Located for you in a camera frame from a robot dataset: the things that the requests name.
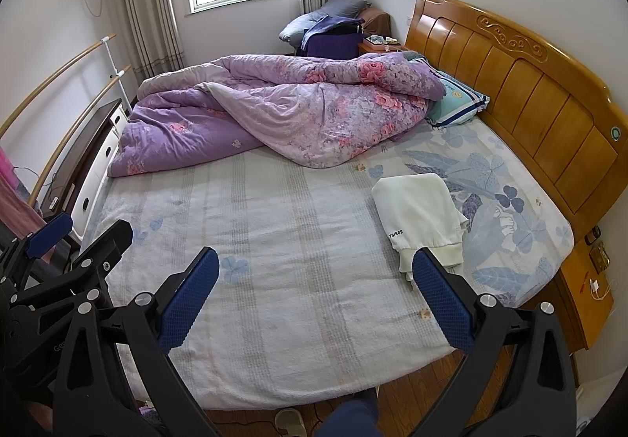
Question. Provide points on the wooden ballet barre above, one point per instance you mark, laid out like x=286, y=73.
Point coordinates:
x=43, y=176
x=7, y=123

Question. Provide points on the pink hanging cloth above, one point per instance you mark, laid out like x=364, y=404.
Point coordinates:
x=18, y=217

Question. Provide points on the white knit sweater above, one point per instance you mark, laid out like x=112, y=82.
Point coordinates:
x=418, y=212

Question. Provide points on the upper wooden ballet barre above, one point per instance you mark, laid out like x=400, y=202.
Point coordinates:
x=7, y=123

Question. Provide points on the grey blue pillow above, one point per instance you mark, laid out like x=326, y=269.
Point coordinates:
x=293, y=32

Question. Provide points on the wooden headboard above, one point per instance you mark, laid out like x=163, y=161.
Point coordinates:
x=555, y=114

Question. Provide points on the floral bed sheet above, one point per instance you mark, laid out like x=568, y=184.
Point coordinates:
x=310, y=303

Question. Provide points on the purple floral quilt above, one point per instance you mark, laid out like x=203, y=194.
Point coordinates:
x=318, y=113

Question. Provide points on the dark wood white dresser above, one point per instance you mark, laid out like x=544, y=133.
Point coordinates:
x=80, y=177

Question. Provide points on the wooden far nightstand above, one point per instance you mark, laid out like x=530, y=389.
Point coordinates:
x=367, y=46

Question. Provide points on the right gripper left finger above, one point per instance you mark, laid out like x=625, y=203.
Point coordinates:
x=151, y=325

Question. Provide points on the dark purple cloth pile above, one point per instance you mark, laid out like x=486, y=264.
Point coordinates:
x=333, y=37

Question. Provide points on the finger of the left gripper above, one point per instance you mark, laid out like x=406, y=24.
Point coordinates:
x=105, y=245
x=23, y=258

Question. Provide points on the wooden nightstand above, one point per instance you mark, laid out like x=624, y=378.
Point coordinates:
x=576, y=293
x=367, y=46

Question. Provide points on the white slipper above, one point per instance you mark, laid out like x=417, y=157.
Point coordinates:
x=289, y=422

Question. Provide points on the lower wooden ballet barre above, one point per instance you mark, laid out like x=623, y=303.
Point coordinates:
x=43, y=176

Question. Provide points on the white barre stand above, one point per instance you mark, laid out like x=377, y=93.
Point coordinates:
x=115, y=68

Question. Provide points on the teal striped pillow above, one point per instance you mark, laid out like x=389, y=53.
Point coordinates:
x=460, y=104

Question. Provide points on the person's blue trouser leg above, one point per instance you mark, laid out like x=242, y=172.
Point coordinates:
x=357, y=417

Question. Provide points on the wooden near nightstand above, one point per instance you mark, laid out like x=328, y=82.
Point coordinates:
x=576, y=293

